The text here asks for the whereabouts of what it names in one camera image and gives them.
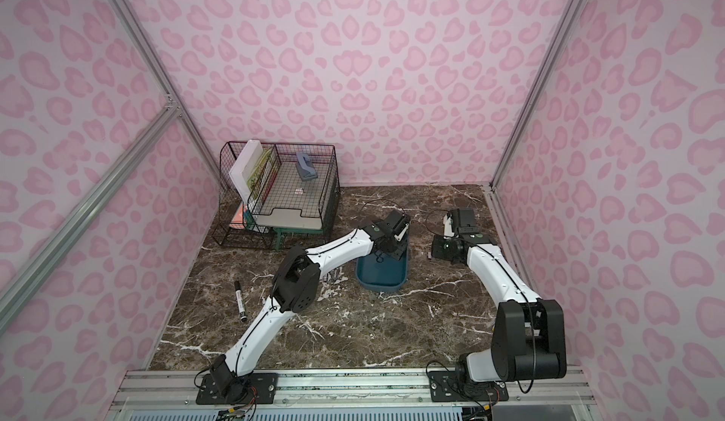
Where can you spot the teal plastic storage box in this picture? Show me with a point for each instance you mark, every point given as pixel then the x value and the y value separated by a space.
pixel 384 270

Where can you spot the black capped marker pen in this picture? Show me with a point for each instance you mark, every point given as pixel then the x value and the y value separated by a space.
pixel 242 310

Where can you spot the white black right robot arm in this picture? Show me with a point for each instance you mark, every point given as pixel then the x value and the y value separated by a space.
pixel 529 336

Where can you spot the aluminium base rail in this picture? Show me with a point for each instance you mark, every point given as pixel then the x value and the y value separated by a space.
pixel 349 394

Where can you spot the colourful picture book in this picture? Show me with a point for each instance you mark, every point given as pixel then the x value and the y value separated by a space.
pixel 262 178

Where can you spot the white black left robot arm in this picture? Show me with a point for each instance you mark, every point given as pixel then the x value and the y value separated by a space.
pixel 294 289

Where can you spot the white paper tray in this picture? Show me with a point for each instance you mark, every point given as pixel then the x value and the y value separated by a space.
pixel 293 203

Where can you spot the black wire mesh rack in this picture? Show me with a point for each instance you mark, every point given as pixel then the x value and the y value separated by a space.
pixel 234 225

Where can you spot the grey blue tape dispenser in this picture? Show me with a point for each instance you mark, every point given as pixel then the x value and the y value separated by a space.
pixel 305 168

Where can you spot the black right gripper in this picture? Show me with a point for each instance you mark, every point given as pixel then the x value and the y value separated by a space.
pixel 445 249

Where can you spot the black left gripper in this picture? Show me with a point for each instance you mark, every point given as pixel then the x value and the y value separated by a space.
pixel 396 245

